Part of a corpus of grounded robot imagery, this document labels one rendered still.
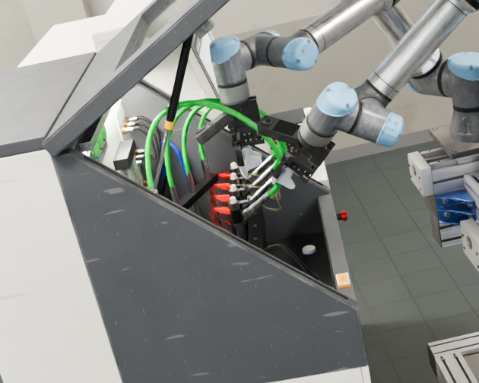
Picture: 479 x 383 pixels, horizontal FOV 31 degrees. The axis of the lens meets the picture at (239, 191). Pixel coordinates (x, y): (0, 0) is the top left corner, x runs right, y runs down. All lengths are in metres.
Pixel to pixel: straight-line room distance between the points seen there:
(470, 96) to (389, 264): 1.70
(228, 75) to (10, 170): 0.57
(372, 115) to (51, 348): 0.91
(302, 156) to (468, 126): 0.73
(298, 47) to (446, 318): 1.90
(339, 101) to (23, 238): 0.75
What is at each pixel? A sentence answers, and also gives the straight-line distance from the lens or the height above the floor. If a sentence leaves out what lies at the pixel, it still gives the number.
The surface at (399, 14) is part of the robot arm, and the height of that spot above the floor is 1.44.
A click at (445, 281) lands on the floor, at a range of 3.93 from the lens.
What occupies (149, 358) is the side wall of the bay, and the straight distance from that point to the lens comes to 2.10.
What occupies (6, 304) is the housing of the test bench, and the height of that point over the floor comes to 1.12.
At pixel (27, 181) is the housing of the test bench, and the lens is 1.92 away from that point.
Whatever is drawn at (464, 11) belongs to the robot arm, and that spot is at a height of 1.54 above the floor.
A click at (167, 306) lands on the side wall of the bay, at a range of 2.02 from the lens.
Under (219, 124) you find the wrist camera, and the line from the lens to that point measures 2.16.
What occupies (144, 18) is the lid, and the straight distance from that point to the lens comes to 2.41.
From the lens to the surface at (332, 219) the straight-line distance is 2.45.
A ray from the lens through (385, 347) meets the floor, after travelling 3.56.
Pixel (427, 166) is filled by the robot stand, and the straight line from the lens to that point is 2.59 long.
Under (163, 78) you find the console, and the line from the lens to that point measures 2.53.
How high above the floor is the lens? 2.03
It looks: 23 degrees down
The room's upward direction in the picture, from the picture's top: 13 degrees counter-clockwise
